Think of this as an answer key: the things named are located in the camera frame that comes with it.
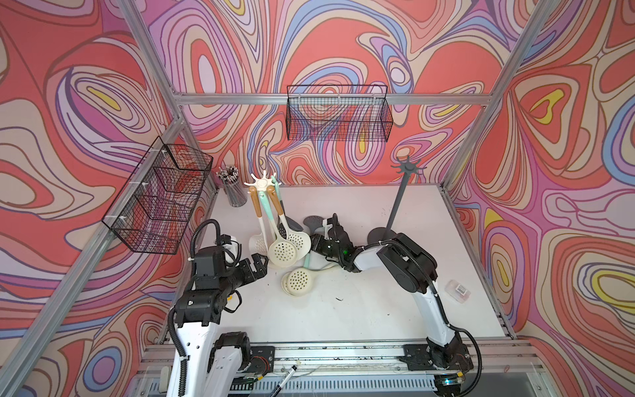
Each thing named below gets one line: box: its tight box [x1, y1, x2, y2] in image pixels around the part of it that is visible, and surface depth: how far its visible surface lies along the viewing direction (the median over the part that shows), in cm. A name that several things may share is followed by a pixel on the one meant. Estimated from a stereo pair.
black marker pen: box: [270, 364, 298, 397], surface depth 70 cm
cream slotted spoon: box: [248, 186, 269, 258], surface depth 82 cm
